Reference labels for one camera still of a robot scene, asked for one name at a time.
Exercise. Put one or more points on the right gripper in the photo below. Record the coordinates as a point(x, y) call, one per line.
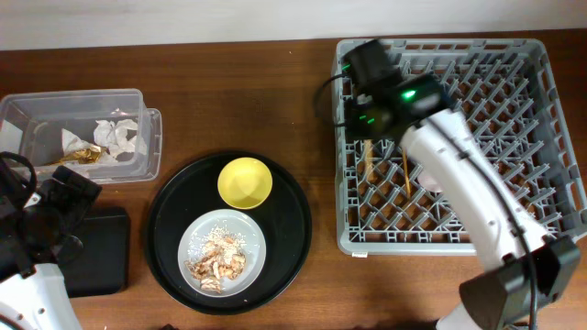
point(350, 122)

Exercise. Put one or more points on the wooden chopstick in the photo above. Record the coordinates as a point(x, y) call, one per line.
point(368, 162)
point(408, 188)

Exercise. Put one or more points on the pink cup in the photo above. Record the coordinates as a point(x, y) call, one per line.
point(428, 182)

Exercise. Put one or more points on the gold snack wrapper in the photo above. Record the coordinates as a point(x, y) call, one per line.
point(82, 156)

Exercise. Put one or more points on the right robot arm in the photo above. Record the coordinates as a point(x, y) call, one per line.
point(460, 147)

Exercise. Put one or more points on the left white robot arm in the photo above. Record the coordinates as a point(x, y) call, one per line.
point(36, 222)

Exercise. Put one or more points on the grey dishwasher rack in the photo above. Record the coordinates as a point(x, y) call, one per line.
point(506, 90)

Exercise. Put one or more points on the yellow bowl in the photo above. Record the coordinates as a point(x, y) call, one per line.
point(245, 183)

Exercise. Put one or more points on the grey plate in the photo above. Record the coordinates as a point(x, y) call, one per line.
point(237, 223)

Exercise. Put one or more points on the round black tray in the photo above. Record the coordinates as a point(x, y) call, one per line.
point(284, 219)

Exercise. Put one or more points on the food scraps with rice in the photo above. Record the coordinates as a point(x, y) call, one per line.
point(217, 257)

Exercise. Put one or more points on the clear plastic bin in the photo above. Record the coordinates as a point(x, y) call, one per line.
point(31, 125)

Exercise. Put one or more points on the black rectangular bin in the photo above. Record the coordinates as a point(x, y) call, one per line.
point(94, 259)

